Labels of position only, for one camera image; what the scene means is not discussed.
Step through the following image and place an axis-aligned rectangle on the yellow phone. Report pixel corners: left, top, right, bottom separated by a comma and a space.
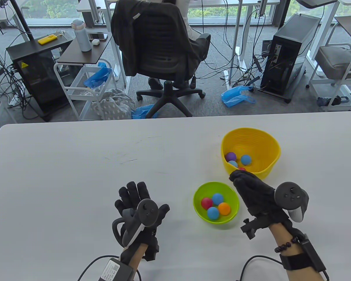
37, 34, 61, 45

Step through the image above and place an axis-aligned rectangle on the black wrist sensor box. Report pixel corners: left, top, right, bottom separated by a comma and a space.
279, 231, 327, 273
98, 258, 136, 281

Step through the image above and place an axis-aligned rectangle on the grey water bottle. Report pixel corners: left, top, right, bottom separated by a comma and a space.
71, 19, 92, 52

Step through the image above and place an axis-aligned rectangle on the dark bead bracelet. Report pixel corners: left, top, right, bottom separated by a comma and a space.
274, 236, 299, 254

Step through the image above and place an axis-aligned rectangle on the black stand pole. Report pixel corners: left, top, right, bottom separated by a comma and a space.
9, 0, 34, 43

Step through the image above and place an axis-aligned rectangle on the blue plastic bag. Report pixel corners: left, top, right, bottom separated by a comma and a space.
221, 86, 257, 108
131, 104, 160, 119
83, 61, 113, 90

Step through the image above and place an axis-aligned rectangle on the person's left forearm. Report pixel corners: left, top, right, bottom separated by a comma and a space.
126, 244, 149, 268

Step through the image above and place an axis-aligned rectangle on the black rolling cabinet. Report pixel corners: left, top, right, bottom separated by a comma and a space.
6, 37, 76, 122

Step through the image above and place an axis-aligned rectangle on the white wire cart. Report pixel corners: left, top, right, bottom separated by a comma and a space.
53, 59, 119, 121

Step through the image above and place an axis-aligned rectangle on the grey hand controller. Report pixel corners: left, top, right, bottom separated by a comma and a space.
112, 198, 160, 248
273, 181, 310, 223

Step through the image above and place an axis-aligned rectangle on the person's left hand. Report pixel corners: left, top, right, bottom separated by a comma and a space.
115, 181, 171, 261

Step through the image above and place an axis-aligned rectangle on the black mesh office chair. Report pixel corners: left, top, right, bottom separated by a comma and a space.
111, 0, 211, 117

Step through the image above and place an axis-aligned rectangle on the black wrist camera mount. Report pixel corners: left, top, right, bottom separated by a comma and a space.
142, 233, 160, 261
240, 215, 269, 240

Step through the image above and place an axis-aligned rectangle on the person's right hand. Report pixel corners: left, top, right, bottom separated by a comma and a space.
229, 170, 295, 229

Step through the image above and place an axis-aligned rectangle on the yellow plastic bowl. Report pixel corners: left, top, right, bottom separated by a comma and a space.
221, 128, 281, 180

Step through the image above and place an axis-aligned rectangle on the black cable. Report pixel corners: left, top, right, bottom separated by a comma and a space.
77, 255, 119, 281
240, 255, 330, 281

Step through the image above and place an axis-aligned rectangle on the green plastic bowl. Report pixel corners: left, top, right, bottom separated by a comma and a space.
193, 181, 240, 225

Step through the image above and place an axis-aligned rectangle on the white chair with grey cushion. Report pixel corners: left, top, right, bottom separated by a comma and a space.
307, 16, 351, 112

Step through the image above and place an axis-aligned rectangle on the grey patterned fabric bag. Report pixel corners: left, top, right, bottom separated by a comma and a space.
90, 89, 136, 120

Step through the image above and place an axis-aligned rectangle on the person's right forearm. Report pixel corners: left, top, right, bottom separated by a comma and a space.
268, 222, 328, 281

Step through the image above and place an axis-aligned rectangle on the black computer tower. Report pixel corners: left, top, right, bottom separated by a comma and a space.
260, 13, 322, 103

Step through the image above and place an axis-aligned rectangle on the dark jacket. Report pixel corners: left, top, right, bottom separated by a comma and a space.
111, 0, 204, 77

